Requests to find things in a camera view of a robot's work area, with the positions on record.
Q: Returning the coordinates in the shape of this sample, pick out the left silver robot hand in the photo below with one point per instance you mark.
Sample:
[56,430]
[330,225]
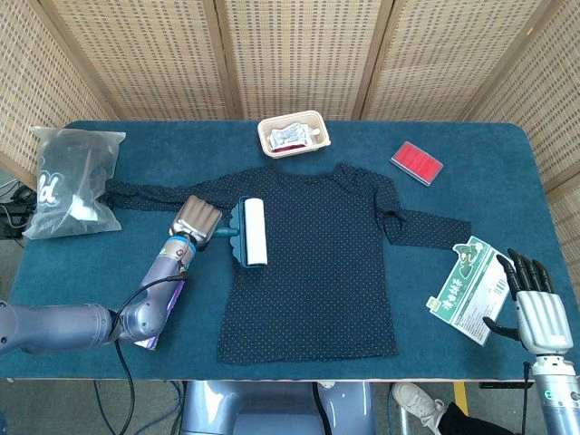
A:
[197,219]

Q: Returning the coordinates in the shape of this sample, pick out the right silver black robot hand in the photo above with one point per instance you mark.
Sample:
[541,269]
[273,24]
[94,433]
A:
[541,312]

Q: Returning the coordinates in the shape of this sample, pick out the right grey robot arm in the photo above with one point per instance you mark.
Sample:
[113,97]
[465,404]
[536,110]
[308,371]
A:
[559,399]

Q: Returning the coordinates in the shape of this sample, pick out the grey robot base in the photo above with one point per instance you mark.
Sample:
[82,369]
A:
[272,408]

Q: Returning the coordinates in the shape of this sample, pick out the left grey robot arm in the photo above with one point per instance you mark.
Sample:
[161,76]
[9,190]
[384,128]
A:
[54,324]

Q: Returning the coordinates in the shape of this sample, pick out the dark dotted long-sleeve shirt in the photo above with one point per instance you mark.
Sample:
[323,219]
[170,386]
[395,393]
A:
[317,272]

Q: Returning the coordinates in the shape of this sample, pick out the green white cardboard box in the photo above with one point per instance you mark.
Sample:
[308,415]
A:
[471,290]

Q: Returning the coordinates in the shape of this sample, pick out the purple long cardboard box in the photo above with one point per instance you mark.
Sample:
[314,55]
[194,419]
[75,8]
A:
[179,294]

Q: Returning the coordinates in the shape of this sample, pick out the teal carpet table cover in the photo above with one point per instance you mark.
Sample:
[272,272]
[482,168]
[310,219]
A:
[149,149]

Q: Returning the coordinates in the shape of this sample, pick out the beige plastic tray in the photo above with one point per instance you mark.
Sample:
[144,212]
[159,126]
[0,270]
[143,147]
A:
[265,136]

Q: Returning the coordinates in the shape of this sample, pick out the red packet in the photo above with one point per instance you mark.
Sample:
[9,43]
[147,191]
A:
[287,150]

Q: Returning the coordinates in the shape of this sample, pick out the white crumpled packet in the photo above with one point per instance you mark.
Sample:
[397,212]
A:
[290,135]

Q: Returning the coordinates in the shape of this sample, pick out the black trouser leg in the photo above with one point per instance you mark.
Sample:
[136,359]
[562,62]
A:
[462,421]

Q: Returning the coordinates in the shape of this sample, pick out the clear bag with dark clothing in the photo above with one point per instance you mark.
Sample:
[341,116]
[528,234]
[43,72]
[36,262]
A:
[68,181]

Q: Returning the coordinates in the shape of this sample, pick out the white sneaker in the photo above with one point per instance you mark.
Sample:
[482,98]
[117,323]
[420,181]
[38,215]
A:
[414,396]

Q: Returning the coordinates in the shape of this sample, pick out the black power adapter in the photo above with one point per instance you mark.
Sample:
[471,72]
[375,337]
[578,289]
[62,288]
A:
[13,213]

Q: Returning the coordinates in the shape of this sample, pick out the woven bamboo folding screen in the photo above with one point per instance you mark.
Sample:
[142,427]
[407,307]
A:
[294,54]

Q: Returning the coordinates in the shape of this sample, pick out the red flat box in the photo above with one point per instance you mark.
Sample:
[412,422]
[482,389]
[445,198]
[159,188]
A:
[417,162]

